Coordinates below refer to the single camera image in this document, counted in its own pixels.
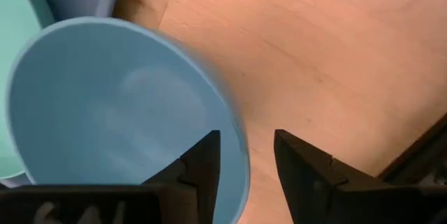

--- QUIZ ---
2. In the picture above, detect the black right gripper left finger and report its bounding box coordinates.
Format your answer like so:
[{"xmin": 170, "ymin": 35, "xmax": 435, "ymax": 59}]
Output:
[{"xmin": 142, "ymin": 129, "xmax": 221, "ymax": 224}]

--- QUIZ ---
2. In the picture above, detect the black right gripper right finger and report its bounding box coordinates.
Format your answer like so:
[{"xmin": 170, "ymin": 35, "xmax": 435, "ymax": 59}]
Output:
[{"xmin": 273, "ymin": 128, "xmax": 415, "ymax": 224}]

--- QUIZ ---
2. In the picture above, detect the blue plastic bowl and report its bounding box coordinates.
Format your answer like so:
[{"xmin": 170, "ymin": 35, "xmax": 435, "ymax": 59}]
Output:
[{"xmin": 5, "ymin": 16, "xmax": 251, "ymax": 224}]

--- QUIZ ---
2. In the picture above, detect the teal plastic plate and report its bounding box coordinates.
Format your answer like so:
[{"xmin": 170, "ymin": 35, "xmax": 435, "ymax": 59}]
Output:
[{"xmin": 0, "ymin": 0, "xmax": 57, "ymax": 180}]

